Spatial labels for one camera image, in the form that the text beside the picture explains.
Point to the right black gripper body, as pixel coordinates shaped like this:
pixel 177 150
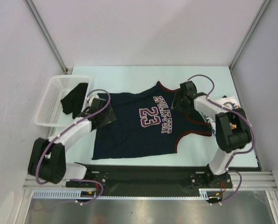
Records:
pixel 179 103

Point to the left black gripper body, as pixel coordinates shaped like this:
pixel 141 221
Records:
pixel 106 118

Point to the white tank top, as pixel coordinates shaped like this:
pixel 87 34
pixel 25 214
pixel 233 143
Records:
pixel 228 102

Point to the navy tank top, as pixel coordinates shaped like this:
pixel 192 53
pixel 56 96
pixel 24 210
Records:
pixel 146 125

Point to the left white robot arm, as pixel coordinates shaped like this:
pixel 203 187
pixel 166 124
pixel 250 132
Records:
pixel 48 158

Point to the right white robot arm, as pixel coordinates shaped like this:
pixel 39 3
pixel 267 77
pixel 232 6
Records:
pixel 232 129

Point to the black garment in basket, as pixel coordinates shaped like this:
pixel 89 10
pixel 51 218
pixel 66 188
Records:
pixel 72 103

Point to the white plastic basket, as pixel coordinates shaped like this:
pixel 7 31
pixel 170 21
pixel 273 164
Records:
pixel 50 111

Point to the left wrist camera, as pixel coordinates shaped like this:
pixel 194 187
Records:
pixel 89 98

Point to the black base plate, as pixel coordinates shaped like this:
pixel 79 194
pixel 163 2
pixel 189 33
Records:
pixel 153 181

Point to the right cable duct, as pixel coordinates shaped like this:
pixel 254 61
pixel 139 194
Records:
pixel 209 194

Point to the cable duct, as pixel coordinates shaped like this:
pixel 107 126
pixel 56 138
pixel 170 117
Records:
pixel 64 194
pixel 209 194

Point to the left cable duct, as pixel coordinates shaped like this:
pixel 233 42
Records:
pixel 64 194

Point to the right aluminium frame post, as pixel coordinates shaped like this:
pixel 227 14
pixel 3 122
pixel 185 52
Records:
pixel 255 23

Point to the aluminium frame post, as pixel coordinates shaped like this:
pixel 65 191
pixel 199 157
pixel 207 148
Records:
pixel 255 23
pixel 45 33

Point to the left aluminium frame post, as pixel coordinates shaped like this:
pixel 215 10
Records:
pixel 45 33

